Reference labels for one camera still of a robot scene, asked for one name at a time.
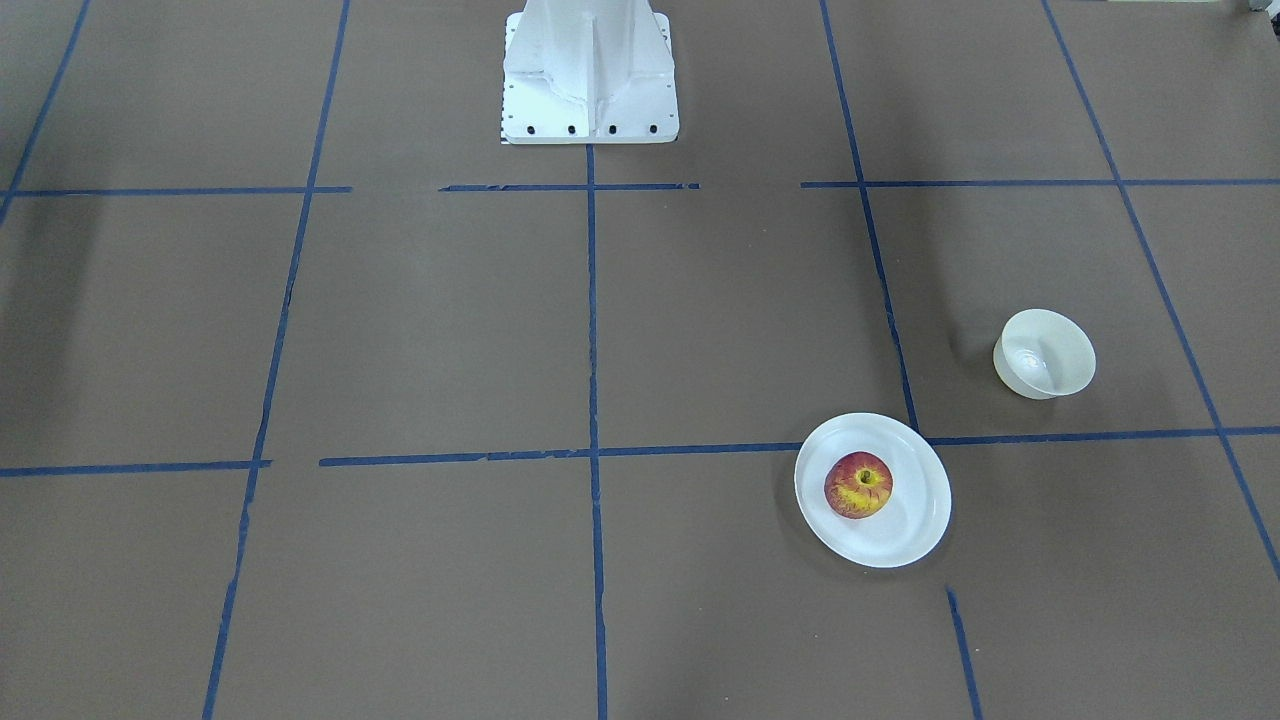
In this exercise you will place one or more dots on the red yellow apple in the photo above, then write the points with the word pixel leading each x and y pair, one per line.
pixel 858 486

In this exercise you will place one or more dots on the white round plate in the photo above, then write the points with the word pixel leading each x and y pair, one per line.
pixel 914 520

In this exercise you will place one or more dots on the small white bowl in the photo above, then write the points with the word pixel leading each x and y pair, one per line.
pixel 1042 355

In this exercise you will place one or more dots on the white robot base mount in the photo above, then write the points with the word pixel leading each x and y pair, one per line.
pixel 588 72

